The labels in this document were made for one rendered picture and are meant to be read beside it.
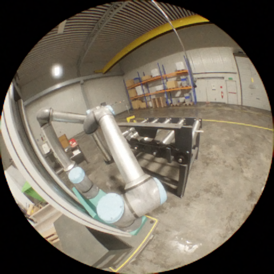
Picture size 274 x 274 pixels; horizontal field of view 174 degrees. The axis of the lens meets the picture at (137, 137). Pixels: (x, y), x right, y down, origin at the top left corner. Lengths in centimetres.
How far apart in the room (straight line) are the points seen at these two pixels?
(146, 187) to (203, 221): 126
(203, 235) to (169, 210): 69
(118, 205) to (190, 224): 122
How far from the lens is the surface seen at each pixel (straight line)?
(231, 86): 997
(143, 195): 42
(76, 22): 841
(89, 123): 65
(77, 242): 86
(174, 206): 153
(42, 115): 76
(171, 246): 146
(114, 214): 41
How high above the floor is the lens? 145
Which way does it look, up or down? 24 degrees down
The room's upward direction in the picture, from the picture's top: 17 degrees counter-clockwise
